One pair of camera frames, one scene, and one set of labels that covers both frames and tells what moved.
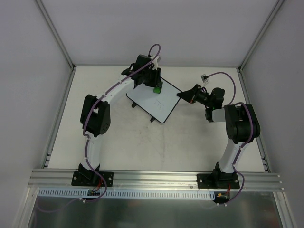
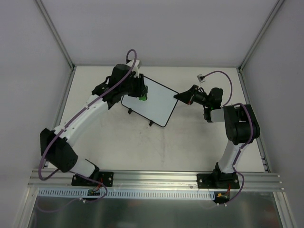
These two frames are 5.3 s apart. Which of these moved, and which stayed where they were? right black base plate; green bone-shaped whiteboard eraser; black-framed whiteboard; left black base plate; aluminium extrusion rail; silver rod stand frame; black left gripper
Moved: black-framed whiteboard; silver rod stand frame; green bone-shaped whiteboard eraser; black left gripper
Stayed: right black base plate; left black base plate; aluminium extrusion rail
